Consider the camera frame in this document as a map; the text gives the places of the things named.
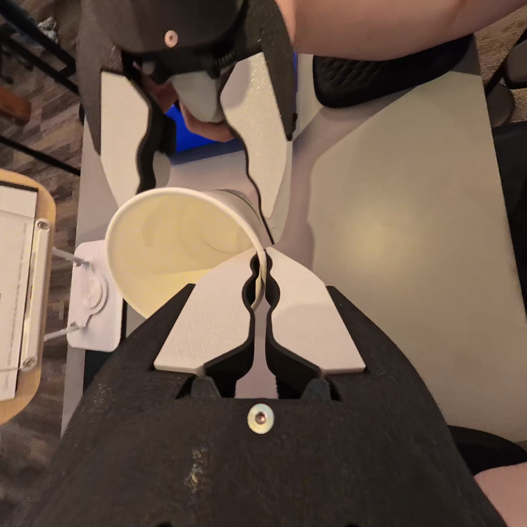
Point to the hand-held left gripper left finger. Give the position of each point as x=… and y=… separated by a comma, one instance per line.
x=206, y=329

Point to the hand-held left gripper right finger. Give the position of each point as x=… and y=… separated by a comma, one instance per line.
x=313, y=329

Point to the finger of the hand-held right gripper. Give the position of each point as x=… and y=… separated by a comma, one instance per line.
x=121, y=131
x=263, y=123

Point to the blue plastic bin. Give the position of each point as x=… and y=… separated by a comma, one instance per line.
x=193, y=140

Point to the white paper cup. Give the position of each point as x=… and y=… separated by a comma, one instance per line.
x=164, y=247

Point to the person's left forearm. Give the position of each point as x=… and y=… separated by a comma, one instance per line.
x=506, y=498

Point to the person's right forearm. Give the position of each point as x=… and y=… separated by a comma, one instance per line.
x=391, y=24

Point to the person's right hand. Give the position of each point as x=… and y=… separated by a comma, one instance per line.
x=210, y=131

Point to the wood-framed sign board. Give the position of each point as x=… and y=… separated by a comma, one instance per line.
x=10, y=288

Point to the black metal furniture frame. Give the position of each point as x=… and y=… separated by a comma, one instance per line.
x=41, y=155

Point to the white square base plate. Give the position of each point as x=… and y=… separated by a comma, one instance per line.
x=103, y=329

